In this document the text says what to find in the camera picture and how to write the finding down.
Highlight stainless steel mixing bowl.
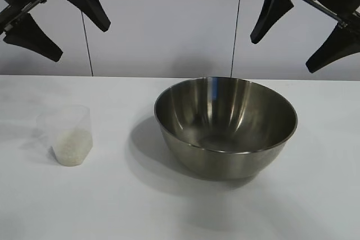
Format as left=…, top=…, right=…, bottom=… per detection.
left=154, top=76, right=298, bottom=180

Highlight translucent plastic measuring cup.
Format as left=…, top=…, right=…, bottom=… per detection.
left=35, top=104, right=94, bottom=166

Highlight white rice grains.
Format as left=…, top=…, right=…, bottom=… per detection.
left=51, top=128, right=93, bottom=166

